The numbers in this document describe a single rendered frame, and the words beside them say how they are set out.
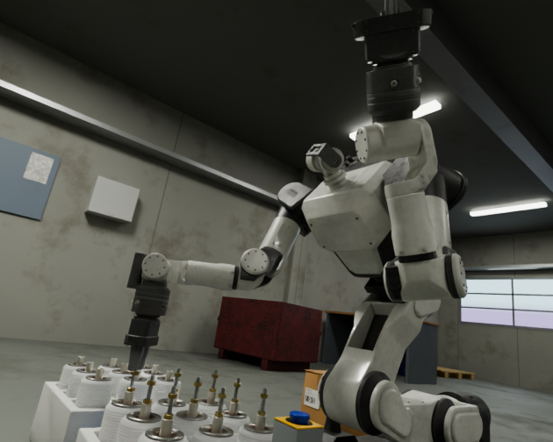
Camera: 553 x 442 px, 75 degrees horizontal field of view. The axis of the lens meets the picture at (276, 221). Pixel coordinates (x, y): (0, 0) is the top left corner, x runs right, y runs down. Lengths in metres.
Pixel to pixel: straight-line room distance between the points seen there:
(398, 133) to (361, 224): 0.32
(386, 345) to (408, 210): 0.48
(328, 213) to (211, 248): 4.31
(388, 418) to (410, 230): 0.49
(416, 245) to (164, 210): 4.47
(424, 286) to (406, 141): 0.25
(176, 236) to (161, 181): 0.74
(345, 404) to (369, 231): 0.42
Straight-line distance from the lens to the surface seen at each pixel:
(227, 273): 1.00
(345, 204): 0.92
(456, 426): 1.27
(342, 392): 0.98
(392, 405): 0.99
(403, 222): 0.66
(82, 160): 4.80
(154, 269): 0.98
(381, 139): 0.66
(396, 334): 1.06
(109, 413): 1.04
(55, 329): 4.61
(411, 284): 0.68
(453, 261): 0.69
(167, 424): 0.84
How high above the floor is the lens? 0.49
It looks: 16 degrees up
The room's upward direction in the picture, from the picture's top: 8 degrees clockwise
